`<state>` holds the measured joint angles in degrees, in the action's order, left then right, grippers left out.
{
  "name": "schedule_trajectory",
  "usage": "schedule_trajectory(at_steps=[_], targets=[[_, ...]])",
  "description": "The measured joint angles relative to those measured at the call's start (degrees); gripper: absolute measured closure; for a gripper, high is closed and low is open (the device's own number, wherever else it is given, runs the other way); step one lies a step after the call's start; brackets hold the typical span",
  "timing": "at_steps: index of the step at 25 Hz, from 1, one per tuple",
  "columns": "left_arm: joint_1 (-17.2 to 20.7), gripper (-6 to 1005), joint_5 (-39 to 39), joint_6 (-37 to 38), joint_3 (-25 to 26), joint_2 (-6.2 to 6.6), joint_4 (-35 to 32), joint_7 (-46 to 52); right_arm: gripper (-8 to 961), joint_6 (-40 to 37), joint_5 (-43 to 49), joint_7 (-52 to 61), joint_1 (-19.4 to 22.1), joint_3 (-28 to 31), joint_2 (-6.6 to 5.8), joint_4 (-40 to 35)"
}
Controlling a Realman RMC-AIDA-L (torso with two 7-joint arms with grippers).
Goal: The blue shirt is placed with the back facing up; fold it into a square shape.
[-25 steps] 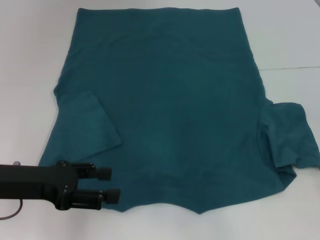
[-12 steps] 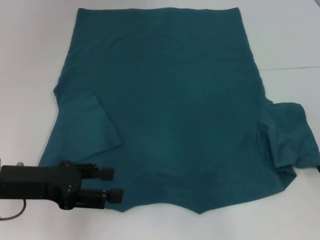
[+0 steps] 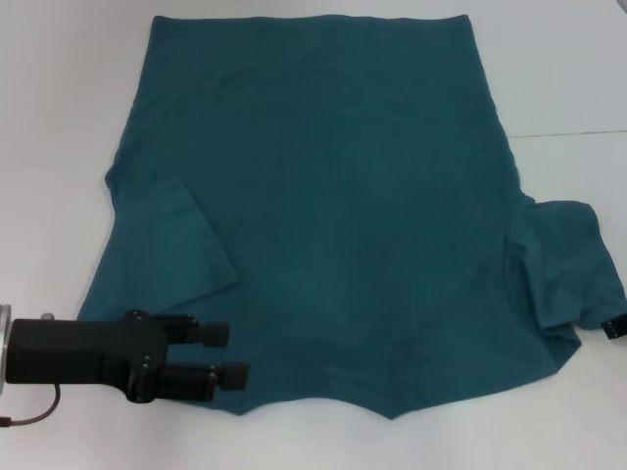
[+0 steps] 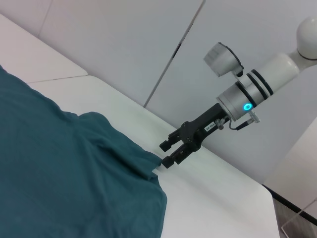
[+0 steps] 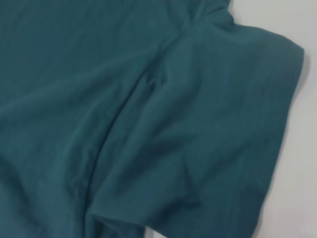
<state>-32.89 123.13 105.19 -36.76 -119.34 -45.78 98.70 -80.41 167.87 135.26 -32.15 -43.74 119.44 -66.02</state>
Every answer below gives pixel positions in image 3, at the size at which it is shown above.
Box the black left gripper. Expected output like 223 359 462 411
7 308 252 405

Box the teal blue t-shirt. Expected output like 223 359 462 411
77 14 627 421

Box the dark red left arm cable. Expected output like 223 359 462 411
0 384 63 428

